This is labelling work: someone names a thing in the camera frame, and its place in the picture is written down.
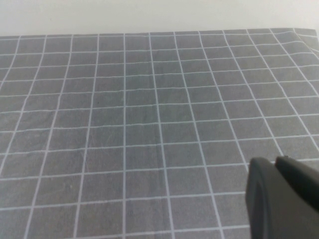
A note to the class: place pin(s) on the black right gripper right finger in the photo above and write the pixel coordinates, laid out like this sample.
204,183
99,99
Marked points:
304,194

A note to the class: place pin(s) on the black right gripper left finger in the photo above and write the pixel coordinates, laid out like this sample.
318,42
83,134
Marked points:
261,199

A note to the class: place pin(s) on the grey white-checked tablecloth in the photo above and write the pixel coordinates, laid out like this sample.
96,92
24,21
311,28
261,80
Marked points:
139,124

